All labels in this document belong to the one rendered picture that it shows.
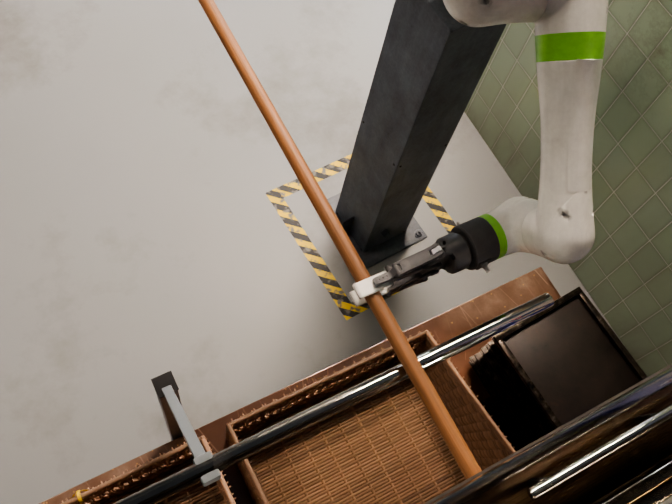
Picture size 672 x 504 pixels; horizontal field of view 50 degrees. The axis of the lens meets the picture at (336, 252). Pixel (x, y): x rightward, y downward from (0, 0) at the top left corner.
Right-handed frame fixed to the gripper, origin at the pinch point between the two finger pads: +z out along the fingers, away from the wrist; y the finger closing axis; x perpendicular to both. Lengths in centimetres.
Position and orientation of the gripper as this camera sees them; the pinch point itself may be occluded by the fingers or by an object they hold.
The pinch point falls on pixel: (370, 288)
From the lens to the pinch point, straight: 134.6
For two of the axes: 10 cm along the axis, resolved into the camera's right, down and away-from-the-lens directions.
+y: -1.4, 4.3, 8.9
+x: -4.6, -8.3, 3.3
